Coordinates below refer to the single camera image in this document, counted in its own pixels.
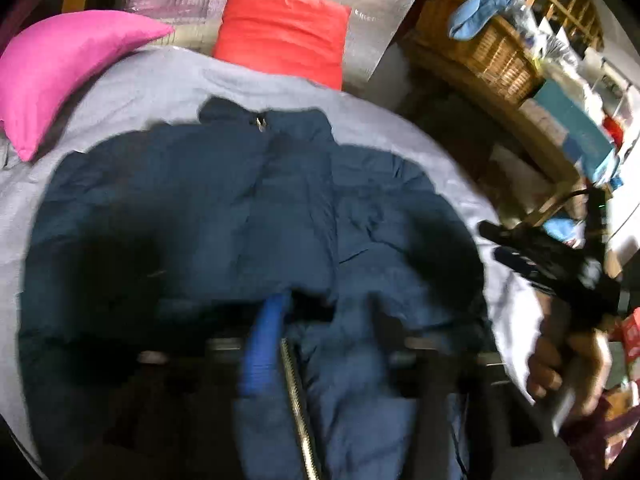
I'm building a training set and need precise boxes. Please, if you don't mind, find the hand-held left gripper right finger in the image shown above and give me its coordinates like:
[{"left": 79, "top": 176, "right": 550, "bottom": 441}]
[{"left": 370, "top": 301, "right": 533, "bottom": 461}]

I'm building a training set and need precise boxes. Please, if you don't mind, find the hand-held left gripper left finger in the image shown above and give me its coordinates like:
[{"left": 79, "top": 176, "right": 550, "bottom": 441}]
[{"left": 115, "top": 292, "right": 293, "bottom": 461}]

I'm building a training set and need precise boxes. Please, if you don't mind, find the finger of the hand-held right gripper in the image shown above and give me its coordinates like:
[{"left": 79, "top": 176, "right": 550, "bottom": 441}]
[
  {"left": 477, "top": 220, "right": 548, "bottom": 261},
  {"left": 492, "top": 247, "right": 551, "bottom": 288}
]

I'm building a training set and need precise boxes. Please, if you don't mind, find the navy puffer jacket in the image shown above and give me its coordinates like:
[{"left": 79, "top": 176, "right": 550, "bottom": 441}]
[{"left": 20, "top": 97, "right": 501, "bottom": 480}]

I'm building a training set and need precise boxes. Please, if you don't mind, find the person's right hand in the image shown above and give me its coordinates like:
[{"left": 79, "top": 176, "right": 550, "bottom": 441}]
[{"left": 525, "top": 305, "right": 613, "bottom": 418}]

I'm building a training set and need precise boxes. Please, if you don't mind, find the teal box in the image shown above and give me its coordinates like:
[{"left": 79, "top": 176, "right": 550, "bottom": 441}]
[{"left": 532, "top": 79, "right": 618, "bottom": 182}]

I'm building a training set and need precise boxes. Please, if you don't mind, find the dark red garment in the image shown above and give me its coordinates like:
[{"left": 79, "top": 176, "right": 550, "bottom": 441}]
[{"left": 562, "top": 392, "right": 640, "bottom": 473}]

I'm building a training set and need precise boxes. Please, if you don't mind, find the wicker basket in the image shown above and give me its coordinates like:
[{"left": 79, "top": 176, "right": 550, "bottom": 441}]
[{"left": 415, "top": 0, "right": 544, "bottom": 106}]

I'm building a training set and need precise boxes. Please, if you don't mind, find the light blue cloth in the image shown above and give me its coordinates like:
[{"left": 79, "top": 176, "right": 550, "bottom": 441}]
[{"left": 447, "top": 0, "right": 516, "bottom": 41}]

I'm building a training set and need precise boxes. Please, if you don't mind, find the wooden lattice rack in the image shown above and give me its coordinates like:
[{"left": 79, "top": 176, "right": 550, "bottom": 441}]
[{"left": 495, "top": 0, "right": 606, "bottom": 51}]

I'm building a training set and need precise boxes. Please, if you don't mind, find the silver foil mat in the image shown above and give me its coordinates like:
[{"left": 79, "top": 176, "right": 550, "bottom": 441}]
[{"left": 120, "top": 0, "right": 432, "bottom": 93}]

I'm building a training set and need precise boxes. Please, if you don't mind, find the grey bed sheet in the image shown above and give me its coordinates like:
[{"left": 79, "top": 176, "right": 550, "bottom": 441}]
[{"left": 0, "top": 45, "right": 546, "bottom": 466}]

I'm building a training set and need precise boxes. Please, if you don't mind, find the red pillow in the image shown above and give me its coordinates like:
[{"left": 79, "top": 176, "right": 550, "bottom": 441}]
[{"left": 212, "top": 0, "right": 352, "bottom": 92}]

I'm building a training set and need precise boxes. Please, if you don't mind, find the pink pillow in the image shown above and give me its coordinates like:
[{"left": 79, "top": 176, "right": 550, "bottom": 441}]
[{"left": 0, "top": 10, "right": 176, "bottom": 162}]

